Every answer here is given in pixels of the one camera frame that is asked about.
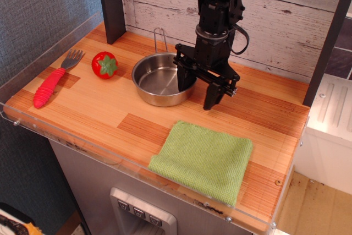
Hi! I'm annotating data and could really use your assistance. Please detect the silver dispenser button panel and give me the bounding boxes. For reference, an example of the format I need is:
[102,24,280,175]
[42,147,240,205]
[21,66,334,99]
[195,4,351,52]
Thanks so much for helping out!
[110,187,178,234]

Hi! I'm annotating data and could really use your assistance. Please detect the red toy tomato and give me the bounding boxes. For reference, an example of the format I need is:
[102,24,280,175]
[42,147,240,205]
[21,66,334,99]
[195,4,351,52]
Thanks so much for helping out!
[91,51,118,79]

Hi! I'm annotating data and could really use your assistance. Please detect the dark shelf post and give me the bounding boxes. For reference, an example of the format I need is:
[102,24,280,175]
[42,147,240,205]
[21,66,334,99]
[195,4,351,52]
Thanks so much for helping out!
[302,0,351,107]
[101,0,126,45]

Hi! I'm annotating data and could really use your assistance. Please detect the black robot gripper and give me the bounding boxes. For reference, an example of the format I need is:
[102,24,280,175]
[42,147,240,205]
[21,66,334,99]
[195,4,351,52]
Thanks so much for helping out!
[174,29,240,111]

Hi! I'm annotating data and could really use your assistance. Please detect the grey toy cabinet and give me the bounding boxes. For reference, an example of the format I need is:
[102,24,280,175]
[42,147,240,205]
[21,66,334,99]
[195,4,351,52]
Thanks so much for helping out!
[50,140,254,234]

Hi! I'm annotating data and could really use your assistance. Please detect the dark left shelf post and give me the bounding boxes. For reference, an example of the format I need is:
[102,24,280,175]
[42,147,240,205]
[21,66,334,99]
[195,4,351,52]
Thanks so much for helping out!
[101,0,126,45]

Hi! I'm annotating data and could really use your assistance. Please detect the stainless steel pot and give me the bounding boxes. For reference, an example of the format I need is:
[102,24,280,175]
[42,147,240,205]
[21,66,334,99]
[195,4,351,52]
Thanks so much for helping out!
[131,27,198,107]

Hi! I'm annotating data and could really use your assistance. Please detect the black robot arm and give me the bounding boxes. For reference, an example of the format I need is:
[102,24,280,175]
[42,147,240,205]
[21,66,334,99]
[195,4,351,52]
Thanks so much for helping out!
[174,0,249,110]

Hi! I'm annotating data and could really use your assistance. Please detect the green towel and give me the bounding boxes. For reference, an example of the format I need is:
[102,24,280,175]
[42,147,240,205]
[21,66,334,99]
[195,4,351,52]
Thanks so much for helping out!
[148,121,253,206]

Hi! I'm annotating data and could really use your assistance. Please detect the red handled fork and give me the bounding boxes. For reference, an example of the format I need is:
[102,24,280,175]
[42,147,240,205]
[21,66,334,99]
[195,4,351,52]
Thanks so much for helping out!
[33,50,84,108]

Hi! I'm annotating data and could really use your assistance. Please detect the dark right shelf post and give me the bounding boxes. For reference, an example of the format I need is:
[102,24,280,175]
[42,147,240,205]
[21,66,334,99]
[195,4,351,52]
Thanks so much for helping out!
[302,0,351,107]

